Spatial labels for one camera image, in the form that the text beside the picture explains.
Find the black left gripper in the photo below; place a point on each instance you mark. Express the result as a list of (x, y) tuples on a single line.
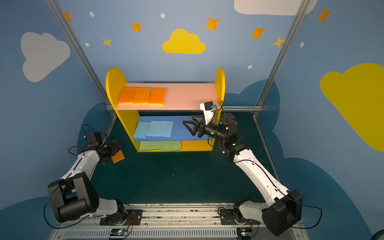
[(113, 147)]

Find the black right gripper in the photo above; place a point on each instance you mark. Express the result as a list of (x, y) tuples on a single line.
[(199, 129)]

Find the orange sponge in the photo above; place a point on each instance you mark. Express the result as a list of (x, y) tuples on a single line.
[(142, 96), (127, 96), (118, 157), (157, 97)]

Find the green sponge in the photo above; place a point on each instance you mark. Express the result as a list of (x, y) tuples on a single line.
[(145, 146), (165, 145), (156, 145), (176, 145)]

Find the blue sponge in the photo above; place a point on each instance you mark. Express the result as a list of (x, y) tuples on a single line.
[(154, 129), (141, 130), (166, 129)]

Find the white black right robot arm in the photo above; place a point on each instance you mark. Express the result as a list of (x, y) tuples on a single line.
[(282, 208)]

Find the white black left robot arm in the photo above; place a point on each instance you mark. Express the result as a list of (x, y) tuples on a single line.
[(73, 197)]

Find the yellow wooden shelf unit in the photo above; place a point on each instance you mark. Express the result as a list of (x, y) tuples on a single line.
[(179, 96)]

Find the left green circuit board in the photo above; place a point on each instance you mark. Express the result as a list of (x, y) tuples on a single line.
[(118, 233)]

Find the green circuit board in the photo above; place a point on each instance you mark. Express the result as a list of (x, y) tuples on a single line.
[(118, 233), (244, 234)]

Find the right green circuit board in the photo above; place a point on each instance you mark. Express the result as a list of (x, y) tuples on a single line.
[(244, 234)]

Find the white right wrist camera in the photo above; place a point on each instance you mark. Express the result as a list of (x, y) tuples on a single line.
[(209, 110)]

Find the aluminium frame crossbar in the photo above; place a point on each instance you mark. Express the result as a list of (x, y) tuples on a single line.
[(225, 108)]

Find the aluminium frame post right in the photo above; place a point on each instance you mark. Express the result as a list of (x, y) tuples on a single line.
[(291, 34)]

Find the aluminium frame post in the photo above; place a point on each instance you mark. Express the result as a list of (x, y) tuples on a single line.
[(291, 34), (59, 15)]

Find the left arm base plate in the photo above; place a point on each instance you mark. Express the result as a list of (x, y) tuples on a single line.
[(127, 217)]

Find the aluminium frame post left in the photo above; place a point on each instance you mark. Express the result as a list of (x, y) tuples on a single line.
[(59, 15)]

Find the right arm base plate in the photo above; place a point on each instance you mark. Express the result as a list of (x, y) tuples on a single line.
[(234, 217)]

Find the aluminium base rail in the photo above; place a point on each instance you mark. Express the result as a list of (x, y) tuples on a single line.
[(173, 222)]

